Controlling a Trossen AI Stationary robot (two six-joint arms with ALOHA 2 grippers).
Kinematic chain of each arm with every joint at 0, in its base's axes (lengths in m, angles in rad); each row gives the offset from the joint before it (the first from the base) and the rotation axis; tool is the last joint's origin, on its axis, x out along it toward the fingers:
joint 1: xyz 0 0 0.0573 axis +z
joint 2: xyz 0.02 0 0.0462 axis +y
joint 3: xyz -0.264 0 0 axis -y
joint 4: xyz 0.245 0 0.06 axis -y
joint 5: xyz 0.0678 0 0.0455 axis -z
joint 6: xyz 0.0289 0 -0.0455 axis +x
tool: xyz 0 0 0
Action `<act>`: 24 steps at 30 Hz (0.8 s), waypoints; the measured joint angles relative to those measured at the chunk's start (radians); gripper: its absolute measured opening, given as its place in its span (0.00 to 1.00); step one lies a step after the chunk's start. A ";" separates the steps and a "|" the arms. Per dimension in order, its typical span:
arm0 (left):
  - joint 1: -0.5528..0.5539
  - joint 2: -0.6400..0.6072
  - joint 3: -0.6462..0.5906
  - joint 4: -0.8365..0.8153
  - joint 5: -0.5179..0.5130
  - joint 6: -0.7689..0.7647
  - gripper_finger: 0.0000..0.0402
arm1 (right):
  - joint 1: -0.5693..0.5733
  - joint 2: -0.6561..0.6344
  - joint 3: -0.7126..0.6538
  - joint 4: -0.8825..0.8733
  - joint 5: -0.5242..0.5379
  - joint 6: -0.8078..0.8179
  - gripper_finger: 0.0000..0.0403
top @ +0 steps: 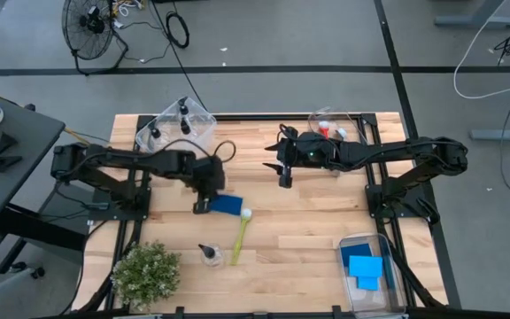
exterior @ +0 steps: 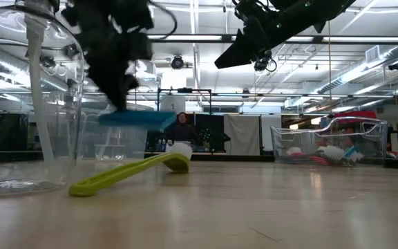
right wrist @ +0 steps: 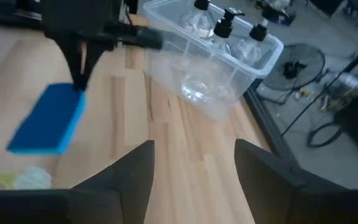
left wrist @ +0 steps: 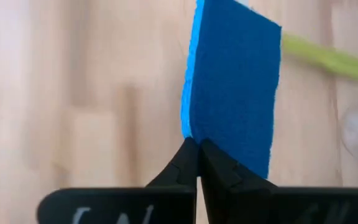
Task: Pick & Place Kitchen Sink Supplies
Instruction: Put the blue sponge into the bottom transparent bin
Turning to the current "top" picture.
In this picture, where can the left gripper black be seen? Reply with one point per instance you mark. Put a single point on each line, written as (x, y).
(206, 175)

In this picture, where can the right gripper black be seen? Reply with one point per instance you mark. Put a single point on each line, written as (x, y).
(308, 153)

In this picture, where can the dark blue sponge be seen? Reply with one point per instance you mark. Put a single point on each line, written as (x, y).
(352, 250)
(228, 204)

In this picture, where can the green dish brush white bristles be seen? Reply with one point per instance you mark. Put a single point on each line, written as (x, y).
(240, 241)

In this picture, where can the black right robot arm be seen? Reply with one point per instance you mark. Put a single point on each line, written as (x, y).
(392, 153)

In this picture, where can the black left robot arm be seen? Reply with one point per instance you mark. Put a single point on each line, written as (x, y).
(118, 159)

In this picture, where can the large square clear plastic tub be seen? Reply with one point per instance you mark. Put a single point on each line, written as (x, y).
(202, 122)

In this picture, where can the red dish brush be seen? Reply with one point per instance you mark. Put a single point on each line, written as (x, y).
(324, 129)

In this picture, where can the artificial green plant white flowers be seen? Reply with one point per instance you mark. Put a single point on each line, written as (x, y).
(146, 274)

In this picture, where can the narrow clear plastic bin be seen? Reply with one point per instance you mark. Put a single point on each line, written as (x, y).
(372, 301)

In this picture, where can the black floor fan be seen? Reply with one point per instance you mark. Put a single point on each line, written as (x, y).
(87, 26)

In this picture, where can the office chair base with casters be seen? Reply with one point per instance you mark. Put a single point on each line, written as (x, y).
(37, 271)

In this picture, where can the small black plastic part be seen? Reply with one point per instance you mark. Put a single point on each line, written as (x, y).
(5, 142)
(6, 163)

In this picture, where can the grey desk foot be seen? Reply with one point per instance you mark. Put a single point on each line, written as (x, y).
(503, 134)

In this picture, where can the black aluminium table frame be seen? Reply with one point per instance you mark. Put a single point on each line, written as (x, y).
(259, 117)

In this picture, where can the grey desk leg frame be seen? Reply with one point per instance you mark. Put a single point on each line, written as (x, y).
(476, 20)

